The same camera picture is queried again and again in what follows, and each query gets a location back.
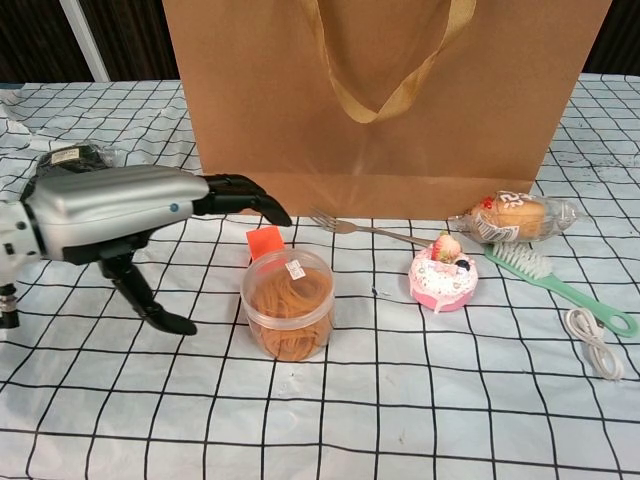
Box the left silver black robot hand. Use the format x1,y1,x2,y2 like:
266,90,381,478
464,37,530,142
22,166,293,335

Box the clear jar of rubber bands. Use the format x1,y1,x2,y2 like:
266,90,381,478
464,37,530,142
240,251,335,361

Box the pink toy cake with strawberry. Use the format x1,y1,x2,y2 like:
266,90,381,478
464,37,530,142
408,232,480,315

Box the bread bun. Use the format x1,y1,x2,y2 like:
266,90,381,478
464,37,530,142
447,188,586,245

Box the brown paper shopping bag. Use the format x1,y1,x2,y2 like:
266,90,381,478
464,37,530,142
160,0,614,222

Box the black snack packet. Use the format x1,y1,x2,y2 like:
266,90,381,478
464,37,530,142
32,143,119,177

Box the orange cube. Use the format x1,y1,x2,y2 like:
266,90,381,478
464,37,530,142
246,225,285,264

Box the metal fork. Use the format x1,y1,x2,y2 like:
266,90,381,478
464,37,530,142
308,202,435,247

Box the white black checkered tablecloth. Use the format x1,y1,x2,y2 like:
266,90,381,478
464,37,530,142
0,73,640,480

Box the green brush white bristles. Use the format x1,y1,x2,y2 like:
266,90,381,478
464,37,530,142
483,241,640,340

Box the white partition post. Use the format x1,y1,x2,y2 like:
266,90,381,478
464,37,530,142
64,0,111,83

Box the white usb cable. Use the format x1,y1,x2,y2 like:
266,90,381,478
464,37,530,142
563,307,626,382

